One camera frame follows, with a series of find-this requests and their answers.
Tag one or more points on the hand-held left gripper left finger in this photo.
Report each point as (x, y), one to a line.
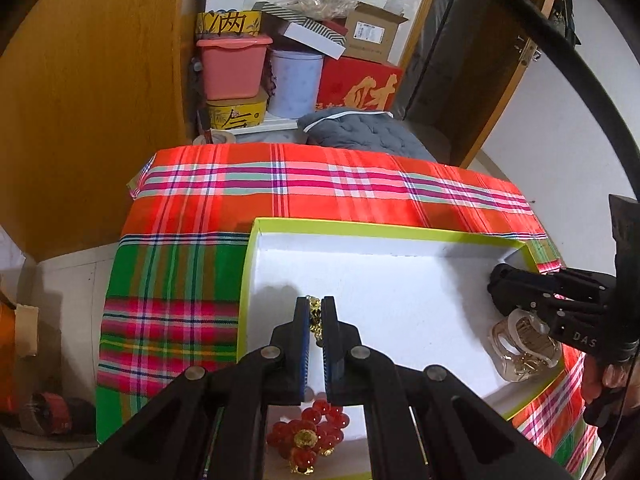
(303, 355)

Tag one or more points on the red green plaid tablecloth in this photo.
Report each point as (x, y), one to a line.
(200, 200)

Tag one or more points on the person's right hand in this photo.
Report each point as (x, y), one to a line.
(607, 377)

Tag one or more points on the metal door latch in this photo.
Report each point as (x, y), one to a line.
(527, 52)

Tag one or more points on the clear plastic bag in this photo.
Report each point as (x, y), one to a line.
(320, 4)

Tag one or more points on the brown cardboard box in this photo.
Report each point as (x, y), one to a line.
(372, 35)

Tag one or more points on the lavender cylindrical bin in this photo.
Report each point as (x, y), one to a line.
(296, 85)

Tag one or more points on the cardboard scrap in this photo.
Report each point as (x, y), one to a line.
(27, 327)

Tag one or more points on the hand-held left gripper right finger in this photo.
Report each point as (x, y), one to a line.
(328, 360)

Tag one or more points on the yellow round tin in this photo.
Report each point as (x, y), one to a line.
(225, 24)
(237, 115)

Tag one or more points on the pink plastic storage box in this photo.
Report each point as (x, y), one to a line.
(231, 70)

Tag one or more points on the tape roll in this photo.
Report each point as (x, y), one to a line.
(215, 137)

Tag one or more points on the dark red round object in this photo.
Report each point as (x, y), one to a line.
(50, 410)

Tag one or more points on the grey quilted cushion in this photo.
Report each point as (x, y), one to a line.
(360, 132)

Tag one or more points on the wooden cabinet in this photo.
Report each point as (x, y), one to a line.
(100, 85)

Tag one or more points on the orange container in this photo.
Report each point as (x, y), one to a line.
(6, 360)

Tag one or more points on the white tray with green rim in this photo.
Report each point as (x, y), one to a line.
(400, 300)

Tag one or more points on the red box with gold print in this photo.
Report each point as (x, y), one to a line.
(360, 85)

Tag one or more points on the clear gold hair claw clip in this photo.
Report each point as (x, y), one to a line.
(525, 350)

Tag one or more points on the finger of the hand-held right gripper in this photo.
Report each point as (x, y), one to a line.
(575, 332)
(520, 285)

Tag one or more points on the white box with striped edge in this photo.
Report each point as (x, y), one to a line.
(315, 37)

